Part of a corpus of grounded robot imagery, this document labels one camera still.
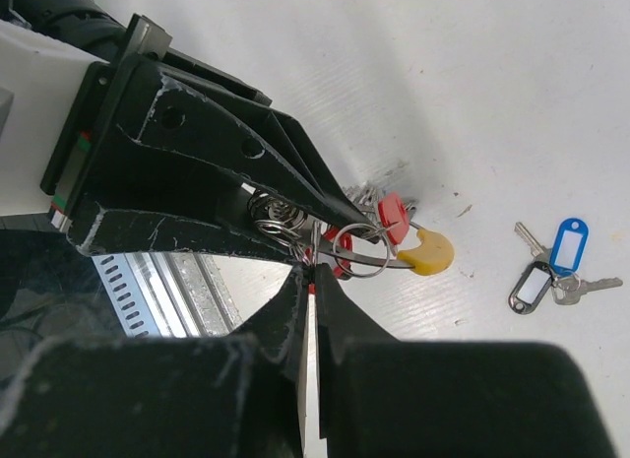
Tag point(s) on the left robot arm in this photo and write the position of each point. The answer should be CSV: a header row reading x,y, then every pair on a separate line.
x,y
59,10

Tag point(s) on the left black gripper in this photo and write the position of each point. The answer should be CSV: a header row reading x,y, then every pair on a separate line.
x,y
176,149

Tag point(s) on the red tagged key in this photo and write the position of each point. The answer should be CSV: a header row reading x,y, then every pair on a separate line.
x,y
390,226

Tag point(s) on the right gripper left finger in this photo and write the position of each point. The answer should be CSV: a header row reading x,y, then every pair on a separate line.
x,y
225,396

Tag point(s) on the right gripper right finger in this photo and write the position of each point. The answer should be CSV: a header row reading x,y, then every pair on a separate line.
x,y
384,397

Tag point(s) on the blue tagged key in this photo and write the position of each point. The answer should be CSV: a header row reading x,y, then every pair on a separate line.
x,y
564,258

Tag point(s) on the keyring with yellow handle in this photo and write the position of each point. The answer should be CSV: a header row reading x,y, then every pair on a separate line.
x,y
429,252

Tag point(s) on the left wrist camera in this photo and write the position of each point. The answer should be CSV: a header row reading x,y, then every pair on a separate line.
x,y
40,81

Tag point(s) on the white slotted cable duct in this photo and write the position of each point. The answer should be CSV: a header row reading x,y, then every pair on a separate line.
x,y
130,296

